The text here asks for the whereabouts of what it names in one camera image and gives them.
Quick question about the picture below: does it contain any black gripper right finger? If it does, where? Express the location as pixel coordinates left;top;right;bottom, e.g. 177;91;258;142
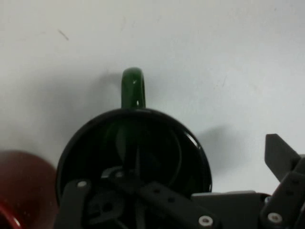
260;133;305;229

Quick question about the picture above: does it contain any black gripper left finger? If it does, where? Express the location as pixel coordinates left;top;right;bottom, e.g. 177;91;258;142
55;166;221;229

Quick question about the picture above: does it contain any dark green enamel mug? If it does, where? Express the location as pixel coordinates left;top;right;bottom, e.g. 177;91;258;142
55;67;213;229

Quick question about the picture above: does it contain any red mug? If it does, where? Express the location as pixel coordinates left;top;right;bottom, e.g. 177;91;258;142
0;149;58;229

